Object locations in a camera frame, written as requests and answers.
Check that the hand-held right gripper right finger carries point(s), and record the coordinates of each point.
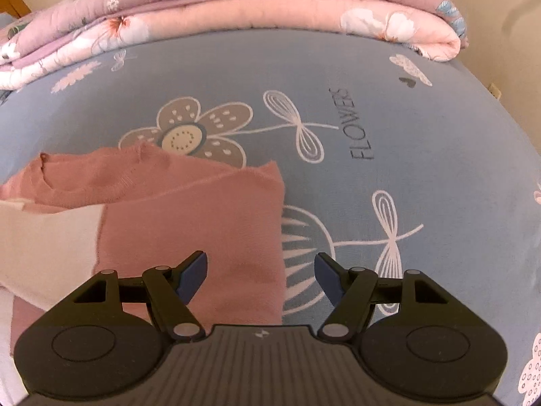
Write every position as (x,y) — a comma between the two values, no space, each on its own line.
(329,275)

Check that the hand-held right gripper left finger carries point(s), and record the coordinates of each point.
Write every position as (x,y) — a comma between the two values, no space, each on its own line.
(192,275)

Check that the pink and white sweater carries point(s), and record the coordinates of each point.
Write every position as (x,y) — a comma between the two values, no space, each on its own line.
(190,211)

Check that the blue floral bed sheet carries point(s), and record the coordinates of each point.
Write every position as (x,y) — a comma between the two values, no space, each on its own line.
(443,156)

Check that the pink floral folded quilt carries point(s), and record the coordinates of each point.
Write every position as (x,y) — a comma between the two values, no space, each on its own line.
(253,8)

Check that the brown wooden door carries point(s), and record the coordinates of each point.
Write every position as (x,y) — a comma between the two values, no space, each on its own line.
(12,4)

